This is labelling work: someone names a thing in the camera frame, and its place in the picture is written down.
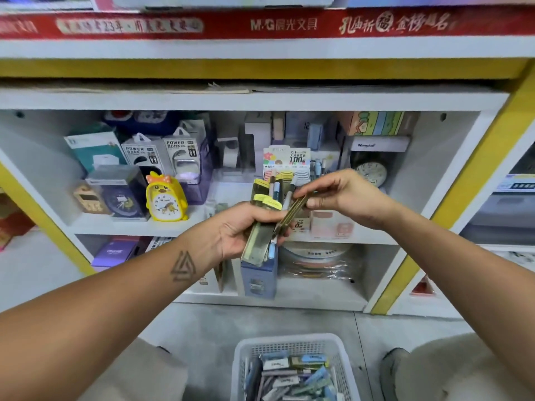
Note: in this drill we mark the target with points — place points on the person's left hand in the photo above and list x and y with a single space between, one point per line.
230 234

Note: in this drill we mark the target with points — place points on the person's right hand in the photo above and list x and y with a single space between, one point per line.
351 196

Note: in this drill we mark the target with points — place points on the olive green refill packets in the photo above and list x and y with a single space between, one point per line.
261 238

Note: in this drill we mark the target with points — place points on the slim olive single packet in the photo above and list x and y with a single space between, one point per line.
290 214

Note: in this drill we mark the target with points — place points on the white plastic basket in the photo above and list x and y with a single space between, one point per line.
247 341

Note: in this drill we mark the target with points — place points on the white shelf with yellow trim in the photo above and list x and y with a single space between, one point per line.
251 100

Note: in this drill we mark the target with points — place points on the pile of lead refill packets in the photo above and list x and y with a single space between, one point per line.
292 376

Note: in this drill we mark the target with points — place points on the person's left forearm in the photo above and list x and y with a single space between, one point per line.
100 321

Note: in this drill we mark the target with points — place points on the person's right forearm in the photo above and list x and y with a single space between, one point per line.
460 279

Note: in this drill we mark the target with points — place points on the white round clock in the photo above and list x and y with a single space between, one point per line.
372 171

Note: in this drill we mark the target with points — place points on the blue small carton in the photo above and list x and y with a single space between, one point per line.
259 281

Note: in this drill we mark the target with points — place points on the purple translucent container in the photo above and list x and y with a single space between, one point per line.
201 186

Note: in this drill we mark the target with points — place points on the white long box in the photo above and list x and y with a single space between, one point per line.
380 143

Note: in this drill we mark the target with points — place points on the stack of wrapped discs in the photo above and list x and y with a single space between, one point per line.
322 259

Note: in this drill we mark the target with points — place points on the yellow alarm clock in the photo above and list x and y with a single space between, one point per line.
165 200

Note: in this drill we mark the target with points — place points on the white refill display box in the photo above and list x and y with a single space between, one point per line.
284 158

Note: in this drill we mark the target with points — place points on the pastel sticky notes pack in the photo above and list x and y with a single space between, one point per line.
376 122

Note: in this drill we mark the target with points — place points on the grey digital clock box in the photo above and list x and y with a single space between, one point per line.
305 129

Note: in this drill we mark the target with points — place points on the tape dispenser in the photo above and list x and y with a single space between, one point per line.
228 152

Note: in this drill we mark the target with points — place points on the white hanging accessory box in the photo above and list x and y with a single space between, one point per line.
144 154
185 150

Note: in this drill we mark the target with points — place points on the white tall box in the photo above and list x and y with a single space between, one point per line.
259 133

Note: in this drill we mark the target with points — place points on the flat cardboard sheets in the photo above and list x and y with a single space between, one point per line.
334 87

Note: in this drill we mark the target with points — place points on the purple box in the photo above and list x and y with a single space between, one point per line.
115 250

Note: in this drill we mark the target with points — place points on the red white flat box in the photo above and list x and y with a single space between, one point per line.
422 288

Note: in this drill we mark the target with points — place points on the clear boxed dark clock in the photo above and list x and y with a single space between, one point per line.
117 192

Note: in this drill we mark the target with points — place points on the small tan alarm clock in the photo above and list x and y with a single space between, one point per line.
88 198

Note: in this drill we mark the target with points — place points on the teal white box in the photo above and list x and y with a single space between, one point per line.
94 148

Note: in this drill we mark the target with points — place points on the plastic wrapped items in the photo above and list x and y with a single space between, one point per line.
510 259

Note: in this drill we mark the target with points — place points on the grey sneaker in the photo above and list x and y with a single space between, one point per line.
391 371

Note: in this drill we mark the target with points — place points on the red banner strip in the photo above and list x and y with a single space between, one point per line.
234 25

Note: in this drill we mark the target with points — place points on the blue printed box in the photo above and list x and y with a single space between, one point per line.
443 0

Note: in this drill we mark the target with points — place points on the assorted small colourful boxes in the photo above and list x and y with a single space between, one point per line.
12 221

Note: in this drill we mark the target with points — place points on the white printed box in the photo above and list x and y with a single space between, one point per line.
217 0

